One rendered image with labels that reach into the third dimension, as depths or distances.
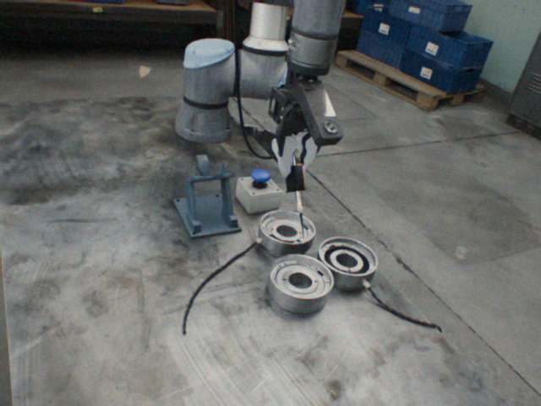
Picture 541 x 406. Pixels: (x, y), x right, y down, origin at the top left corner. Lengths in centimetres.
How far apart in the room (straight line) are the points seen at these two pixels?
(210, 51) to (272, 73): 16
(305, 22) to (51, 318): 57
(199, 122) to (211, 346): 65
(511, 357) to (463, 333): 18
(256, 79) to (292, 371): 72
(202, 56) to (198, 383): 75
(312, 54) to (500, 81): 446
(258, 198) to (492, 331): 144
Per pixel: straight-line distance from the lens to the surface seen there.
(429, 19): 454
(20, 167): 112
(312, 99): 78
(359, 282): 83
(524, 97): 444
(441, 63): 445
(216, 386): 68
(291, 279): 81
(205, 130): 121
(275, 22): 119
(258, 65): 119
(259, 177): 96
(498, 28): 524
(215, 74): 118
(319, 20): 76
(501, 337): 219
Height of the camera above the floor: 135
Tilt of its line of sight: 32 degrees down
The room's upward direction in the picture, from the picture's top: 10 degrees clockwise
